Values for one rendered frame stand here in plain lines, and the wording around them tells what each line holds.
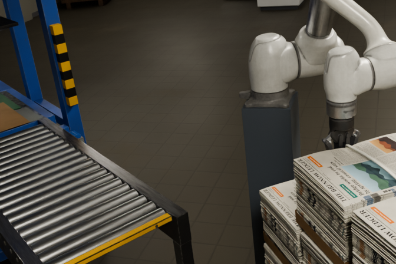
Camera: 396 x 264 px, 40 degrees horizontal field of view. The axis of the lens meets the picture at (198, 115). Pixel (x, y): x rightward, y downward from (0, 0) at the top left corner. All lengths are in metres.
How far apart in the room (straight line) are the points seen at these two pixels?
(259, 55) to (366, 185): 0.82
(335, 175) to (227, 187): 2.11
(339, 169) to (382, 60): 0.34
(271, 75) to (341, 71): 0.60
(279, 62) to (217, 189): 1.63
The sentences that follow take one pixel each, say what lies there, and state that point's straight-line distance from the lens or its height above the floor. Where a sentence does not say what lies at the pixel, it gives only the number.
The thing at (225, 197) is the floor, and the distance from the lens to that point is 3.52.
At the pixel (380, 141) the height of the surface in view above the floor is 1.06.
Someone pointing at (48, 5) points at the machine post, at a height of 1.37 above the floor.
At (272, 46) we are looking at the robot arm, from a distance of 2.14.
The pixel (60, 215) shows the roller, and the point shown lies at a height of 0.80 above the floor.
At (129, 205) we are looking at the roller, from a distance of 2.05.
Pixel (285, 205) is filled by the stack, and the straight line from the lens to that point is 1.87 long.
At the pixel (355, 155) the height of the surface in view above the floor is 1.06.
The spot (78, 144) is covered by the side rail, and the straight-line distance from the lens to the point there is 2.62.
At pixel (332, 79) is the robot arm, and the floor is 1.29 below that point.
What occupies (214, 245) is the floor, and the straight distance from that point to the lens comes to 3.11.
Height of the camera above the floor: 1.84
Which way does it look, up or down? 23 degrees down
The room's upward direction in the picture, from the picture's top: 7 degrees counter-clockwise
